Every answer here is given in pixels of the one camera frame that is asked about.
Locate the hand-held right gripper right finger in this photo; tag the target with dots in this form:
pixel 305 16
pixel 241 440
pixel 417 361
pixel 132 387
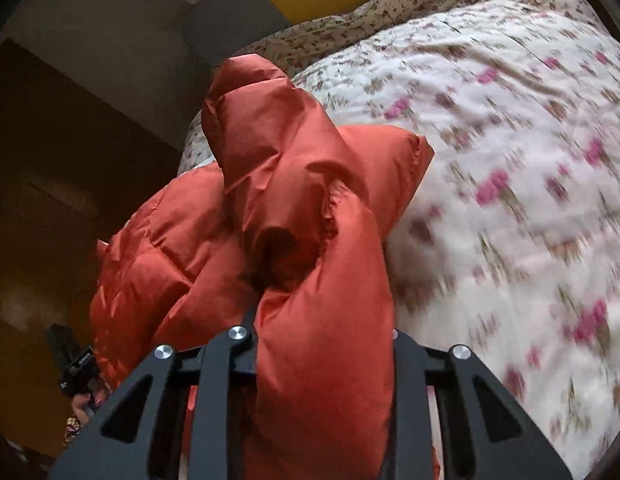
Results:
pixel 415 360

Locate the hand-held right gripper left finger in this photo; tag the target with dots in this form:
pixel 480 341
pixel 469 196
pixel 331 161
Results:
pixel 224 355

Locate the orange puffer jacket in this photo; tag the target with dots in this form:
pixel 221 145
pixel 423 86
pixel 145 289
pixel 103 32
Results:
pixel 300 210

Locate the person's left hand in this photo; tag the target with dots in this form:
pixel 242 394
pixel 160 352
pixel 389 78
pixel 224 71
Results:
pixel 84 405

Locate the brown wooden wardrobe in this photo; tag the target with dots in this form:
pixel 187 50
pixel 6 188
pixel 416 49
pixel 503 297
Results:
pixel 49 185

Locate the floral quilt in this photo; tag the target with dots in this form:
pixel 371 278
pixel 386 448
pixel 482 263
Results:
pixel 490 160

